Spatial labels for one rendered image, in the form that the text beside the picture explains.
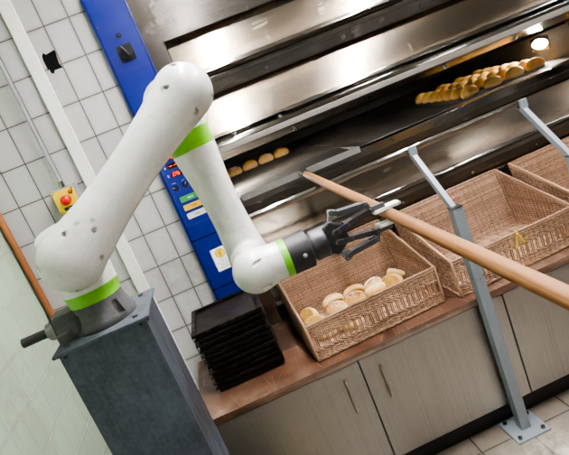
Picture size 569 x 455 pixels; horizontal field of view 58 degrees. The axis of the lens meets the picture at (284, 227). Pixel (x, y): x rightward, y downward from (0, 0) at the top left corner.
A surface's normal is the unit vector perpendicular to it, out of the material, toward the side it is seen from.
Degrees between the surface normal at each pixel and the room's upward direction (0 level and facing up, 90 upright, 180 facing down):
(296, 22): 70
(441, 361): 90
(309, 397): 90
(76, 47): 90
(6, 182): 90
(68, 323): 81
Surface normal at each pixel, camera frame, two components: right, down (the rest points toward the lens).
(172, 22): 0.18, 0.18
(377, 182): 0.04, -0.14
